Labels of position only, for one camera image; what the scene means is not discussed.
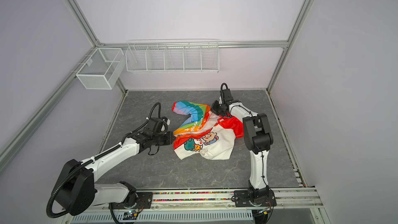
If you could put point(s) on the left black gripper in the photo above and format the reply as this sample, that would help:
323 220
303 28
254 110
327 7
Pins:
169 140

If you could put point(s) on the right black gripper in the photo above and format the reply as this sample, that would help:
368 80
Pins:
214 108

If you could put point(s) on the colourful red white kids jacket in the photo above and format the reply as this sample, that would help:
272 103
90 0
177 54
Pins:
205 133

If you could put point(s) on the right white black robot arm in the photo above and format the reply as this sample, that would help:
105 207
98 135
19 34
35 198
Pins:
258 139

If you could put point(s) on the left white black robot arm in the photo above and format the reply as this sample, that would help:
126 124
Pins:
77 189

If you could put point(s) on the white mesh box basket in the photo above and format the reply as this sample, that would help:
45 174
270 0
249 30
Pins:
102 69

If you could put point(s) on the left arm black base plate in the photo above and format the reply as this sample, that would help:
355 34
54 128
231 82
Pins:
141 200

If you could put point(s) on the long white wire basket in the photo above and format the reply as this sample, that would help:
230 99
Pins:
172 55

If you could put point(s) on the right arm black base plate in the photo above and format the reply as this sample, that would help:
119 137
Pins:
262 198

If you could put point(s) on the white vented cable duct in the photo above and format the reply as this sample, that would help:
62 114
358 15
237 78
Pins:
163 217

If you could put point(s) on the aluminium front rail frame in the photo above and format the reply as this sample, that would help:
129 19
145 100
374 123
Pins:
220 200

